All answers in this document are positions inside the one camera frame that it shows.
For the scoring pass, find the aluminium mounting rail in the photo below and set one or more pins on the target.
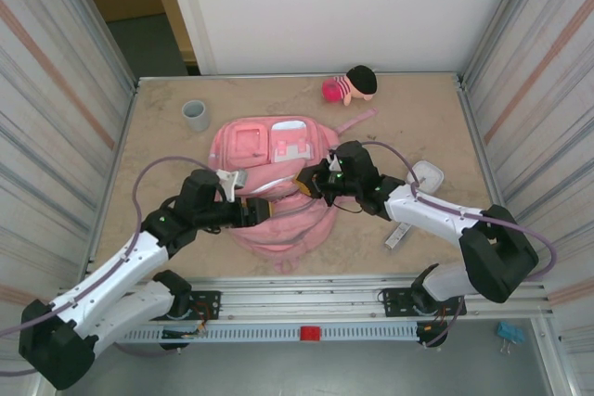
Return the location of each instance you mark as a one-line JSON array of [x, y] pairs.
[[301, 296]]

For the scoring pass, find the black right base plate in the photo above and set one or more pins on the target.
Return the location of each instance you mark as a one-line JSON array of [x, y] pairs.
[[394, 301]]

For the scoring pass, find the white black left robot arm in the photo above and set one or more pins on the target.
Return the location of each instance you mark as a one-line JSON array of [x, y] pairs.
[[120, 271]]

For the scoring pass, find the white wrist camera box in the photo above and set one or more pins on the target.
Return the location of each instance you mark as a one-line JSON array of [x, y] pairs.
[[334, 164], [234, 180]]

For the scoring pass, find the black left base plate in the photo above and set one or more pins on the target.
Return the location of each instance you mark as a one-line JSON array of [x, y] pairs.
[[209, 301]]

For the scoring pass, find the pink striped plush toy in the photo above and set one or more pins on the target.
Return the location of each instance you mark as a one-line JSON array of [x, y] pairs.
[[352, 85]]

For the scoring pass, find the red button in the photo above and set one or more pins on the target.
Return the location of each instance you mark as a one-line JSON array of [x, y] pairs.
[[310, 333]]

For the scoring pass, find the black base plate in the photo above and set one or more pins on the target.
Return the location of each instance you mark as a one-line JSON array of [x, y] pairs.
[[394, 301], [209, 301]]

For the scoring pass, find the pink backpack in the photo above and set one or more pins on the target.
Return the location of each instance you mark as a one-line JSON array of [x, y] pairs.
[[287, 229]]

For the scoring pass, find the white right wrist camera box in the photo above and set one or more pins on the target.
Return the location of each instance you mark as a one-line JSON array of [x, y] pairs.
[[334, 164]]

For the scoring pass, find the grey plastic cup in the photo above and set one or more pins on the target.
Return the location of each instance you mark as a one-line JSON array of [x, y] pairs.
[[196, 115]]

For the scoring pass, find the wooden door frame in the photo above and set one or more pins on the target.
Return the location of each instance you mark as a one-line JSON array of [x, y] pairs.
[[171, 6]]

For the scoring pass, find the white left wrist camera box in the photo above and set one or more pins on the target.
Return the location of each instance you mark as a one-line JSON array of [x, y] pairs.
[[234, 180]]

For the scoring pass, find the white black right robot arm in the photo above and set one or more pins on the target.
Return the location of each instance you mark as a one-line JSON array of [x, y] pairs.
[[431, 213]]

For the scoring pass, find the blue clip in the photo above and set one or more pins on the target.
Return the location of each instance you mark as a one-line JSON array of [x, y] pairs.
[[510, 332]]

